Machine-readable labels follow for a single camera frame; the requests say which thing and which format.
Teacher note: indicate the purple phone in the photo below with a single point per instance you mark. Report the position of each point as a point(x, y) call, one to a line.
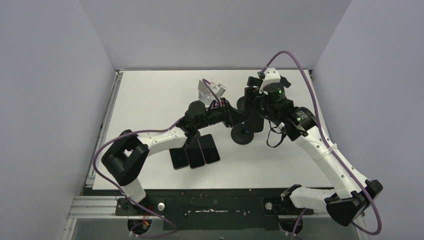
point(194, 155)

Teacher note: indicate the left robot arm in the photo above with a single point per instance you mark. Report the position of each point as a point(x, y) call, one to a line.
point(127, 153)

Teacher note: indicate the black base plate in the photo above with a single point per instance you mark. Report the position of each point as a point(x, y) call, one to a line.
point(221, 209)

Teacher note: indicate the silver phone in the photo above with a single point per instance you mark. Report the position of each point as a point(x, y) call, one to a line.
point(209, 149)

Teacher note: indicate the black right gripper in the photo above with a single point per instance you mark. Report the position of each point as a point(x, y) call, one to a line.
point(248, 98)

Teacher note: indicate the white folding phone stand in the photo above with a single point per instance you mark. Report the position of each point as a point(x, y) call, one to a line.
point(204, 93)

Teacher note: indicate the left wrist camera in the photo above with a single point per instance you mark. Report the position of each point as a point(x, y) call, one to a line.
point(218, 89)

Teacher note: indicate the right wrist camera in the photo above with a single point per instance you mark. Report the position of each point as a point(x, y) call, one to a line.
point(268, 76)

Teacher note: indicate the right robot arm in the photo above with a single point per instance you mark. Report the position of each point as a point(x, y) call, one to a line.
point(351, 191)

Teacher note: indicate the black tall phone stand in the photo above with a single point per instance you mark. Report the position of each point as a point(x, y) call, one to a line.
point(242, 133)

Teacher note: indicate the aluminium side rail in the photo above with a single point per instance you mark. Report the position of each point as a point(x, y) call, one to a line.
point(70, 223)

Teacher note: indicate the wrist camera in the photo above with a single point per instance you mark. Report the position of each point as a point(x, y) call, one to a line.
point(268, 76)
point(218, 89)

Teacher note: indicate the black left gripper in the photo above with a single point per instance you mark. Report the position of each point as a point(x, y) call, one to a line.
point(231, 116)

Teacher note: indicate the black phone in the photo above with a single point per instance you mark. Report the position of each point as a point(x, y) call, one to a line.
point(257, 123)
point(178, 158)

